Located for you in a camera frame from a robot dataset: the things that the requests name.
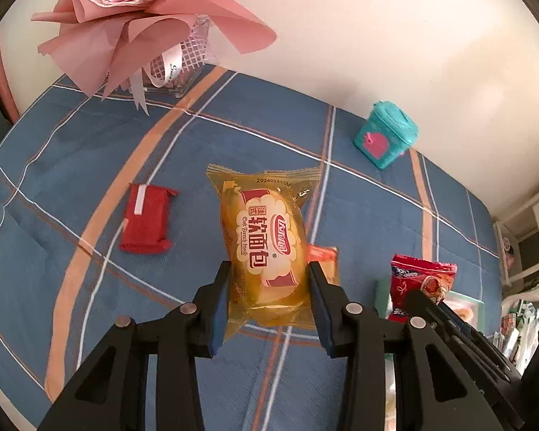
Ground blue plaid tablecloth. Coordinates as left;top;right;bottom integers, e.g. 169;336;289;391
0;65;506;431

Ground white shelf unit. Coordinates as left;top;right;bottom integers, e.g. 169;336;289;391
491;184;539;306

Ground teal toy chest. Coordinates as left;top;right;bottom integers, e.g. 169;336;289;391
353;101;419;170

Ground pale plastic wrappers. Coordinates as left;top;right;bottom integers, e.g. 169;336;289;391
500;301;539;369

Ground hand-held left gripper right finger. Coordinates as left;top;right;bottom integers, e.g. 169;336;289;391
307;261;506;431

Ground teal shallow box tray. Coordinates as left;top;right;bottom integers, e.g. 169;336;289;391
373;278;485;431

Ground yellow soft bread packet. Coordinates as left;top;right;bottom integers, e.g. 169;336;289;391
206;164;321;339

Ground clear glass vase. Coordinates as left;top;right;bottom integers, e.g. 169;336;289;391
141;15;216;98

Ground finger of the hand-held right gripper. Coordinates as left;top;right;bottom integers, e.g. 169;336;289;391
440;301;524;382
406;288;483;362

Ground red candy packet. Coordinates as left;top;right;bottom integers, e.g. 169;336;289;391
388;254;459;324

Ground pink flower bouquet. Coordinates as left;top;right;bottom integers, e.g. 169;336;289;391
31;0;278;115

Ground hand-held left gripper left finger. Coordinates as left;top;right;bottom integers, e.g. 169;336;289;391
36;260;232;431

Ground pink furniture edge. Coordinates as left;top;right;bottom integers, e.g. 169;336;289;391
0;27;21;126

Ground small dark red packet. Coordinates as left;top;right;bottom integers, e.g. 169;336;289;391
118;183;179;254

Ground cream orange roll packet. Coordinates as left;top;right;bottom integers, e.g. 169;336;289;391
306;245;340;286

